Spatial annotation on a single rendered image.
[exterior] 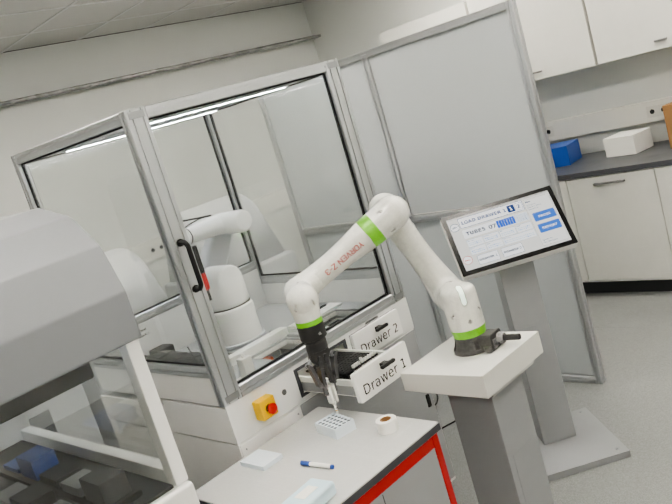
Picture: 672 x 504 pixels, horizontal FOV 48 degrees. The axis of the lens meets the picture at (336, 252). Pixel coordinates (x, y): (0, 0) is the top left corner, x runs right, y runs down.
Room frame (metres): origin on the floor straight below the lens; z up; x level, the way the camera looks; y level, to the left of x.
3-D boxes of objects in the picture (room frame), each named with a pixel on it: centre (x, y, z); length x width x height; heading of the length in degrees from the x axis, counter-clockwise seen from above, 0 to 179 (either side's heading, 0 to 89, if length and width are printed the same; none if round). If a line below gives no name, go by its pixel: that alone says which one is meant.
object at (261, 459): (2.40, 0.44, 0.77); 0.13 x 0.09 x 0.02; 43
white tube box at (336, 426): (2.47, 0.17, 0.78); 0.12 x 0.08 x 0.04; 32
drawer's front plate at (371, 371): (2.59, -0.04, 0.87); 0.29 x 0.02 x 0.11; 133
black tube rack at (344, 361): (2.74, 0.10, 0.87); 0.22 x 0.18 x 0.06; 43
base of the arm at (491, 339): (2.61, -0.42, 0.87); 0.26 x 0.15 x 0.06; 48
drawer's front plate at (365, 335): (3.03, -0.07, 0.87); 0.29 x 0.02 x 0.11; 133
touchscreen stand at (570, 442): (3.29, -0.75, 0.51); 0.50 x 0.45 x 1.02; 1
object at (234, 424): (3.20, 0.46, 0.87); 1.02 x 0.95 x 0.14; 133
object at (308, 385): (2.75, 0.11, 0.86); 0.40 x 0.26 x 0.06; 43
